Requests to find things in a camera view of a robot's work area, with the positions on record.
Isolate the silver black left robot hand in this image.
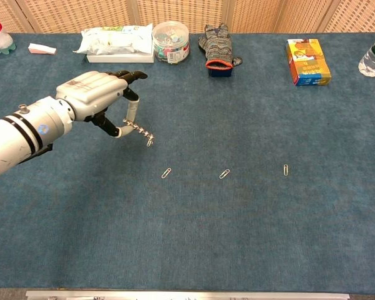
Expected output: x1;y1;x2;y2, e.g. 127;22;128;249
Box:
54;70;149;139

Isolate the silver beaded magnetic rod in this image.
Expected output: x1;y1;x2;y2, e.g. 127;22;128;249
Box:
122;119;155;145

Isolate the flat white box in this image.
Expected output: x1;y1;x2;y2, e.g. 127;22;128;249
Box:
86;49;156;64

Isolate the white wet wipes pack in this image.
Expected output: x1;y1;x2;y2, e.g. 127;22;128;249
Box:
72;22;154;57

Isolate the pink white paper block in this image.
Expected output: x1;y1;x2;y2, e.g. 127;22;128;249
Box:
27;42;58;56

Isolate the wicker folding screen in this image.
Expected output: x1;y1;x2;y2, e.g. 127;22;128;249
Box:
0;0;375;34

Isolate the clear tub of clips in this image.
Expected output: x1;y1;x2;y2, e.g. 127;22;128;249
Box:
152;20;191;64

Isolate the dark blue small box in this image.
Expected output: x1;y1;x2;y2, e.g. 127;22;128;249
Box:
209;65;233;79

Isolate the grey knit orange-cuff glove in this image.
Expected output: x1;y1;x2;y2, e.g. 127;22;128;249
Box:
197;23;244;71

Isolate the orange yellow carton box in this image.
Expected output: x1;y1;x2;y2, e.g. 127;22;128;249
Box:
285;37;333;87

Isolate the green label water bottle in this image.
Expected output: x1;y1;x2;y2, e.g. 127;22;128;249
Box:
357;29;375;78

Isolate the aluminium rail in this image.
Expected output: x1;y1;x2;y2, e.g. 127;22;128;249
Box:
25;290;351;300

